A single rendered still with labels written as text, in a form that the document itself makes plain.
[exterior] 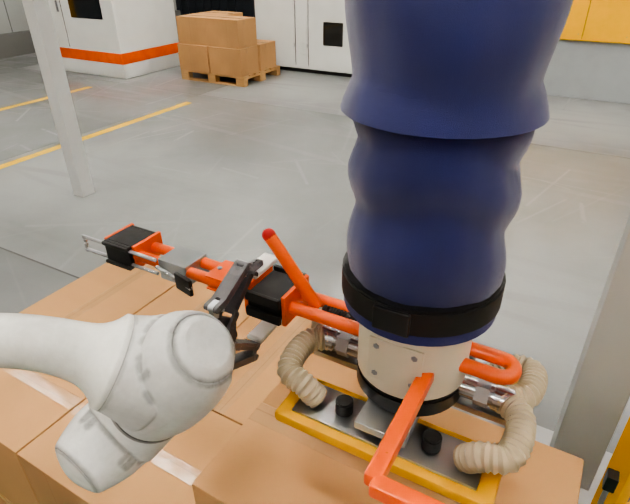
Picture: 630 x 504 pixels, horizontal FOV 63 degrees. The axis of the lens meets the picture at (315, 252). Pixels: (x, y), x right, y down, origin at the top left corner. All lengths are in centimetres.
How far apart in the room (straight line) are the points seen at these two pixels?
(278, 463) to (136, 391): 53
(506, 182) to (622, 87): 742
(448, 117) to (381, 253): 19
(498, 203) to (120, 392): 44
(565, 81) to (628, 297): 640
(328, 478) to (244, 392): 76
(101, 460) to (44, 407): 120
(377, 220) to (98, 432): 41
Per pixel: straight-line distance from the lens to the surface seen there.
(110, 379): 54
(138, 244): 106
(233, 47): 798
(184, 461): 157
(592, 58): 796
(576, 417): 209
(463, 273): 63
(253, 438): 106
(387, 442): 66
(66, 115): 446
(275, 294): 87
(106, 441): 66
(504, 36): 53
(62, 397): 186
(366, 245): 64
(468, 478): 79
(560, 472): 110
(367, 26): 56
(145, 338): 53
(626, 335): 186
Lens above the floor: 176
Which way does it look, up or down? 31 degrees down
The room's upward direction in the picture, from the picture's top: straight up
